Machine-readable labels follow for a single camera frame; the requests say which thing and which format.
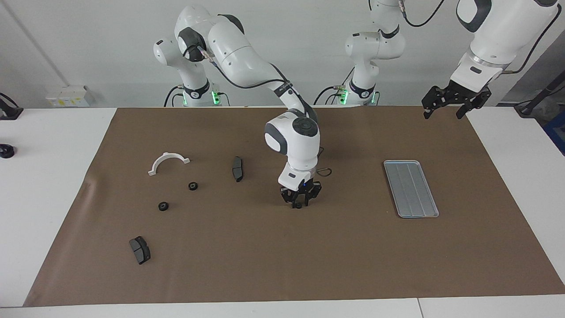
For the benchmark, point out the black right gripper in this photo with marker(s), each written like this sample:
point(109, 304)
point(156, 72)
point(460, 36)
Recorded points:
point(303, 189)

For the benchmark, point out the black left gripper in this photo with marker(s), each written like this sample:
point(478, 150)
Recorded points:
point(463, 95)

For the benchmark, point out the black bearing gear silver hub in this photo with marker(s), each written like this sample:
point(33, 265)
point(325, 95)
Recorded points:
point(193, 186)
point(163, 206)

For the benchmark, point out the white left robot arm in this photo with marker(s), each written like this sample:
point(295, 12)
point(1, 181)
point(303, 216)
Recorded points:
point(499, 35)

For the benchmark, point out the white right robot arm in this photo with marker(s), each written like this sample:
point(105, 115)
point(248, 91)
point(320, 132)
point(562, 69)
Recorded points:
point(247, 62)

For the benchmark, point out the silver metal tray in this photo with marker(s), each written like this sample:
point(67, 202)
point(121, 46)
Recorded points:
point(410, 190)

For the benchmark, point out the brown paper table mat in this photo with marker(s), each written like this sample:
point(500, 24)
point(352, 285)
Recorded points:
point(265, 247)

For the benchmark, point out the long grey brake pad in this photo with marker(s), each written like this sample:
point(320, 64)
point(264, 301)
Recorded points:
point(237, 168)

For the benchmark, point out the black stand pole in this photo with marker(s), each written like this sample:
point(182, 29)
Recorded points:
point(525, 111)

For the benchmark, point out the blue crate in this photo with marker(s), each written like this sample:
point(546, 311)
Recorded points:
point(557, 132)

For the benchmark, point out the short dark grey brake pad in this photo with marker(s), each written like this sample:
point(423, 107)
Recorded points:
point(140, 249)

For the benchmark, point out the small black round object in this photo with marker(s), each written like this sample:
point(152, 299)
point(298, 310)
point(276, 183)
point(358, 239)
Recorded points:
point(6, 151)

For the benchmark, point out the white curved plastic bracket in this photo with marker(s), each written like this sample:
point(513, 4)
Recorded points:
point(167, 155)

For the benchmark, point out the white wall socket box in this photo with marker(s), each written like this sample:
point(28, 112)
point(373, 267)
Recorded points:
point(66, 97)

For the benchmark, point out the black clamp mount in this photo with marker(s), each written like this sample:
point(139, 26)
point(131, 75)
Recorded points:
point(11, 113)

